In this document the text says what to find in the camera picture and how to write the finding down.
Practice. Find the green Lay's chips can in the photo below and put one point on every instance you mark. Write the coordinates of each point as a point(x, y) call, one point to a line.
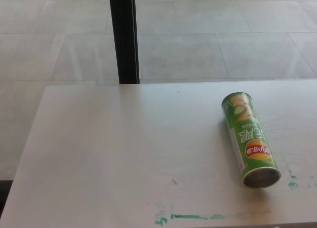
point(248, 133)

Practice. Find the black vertical window frame post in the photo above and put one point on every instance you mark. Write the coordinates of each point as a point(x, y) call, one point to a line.
point(123, 37)

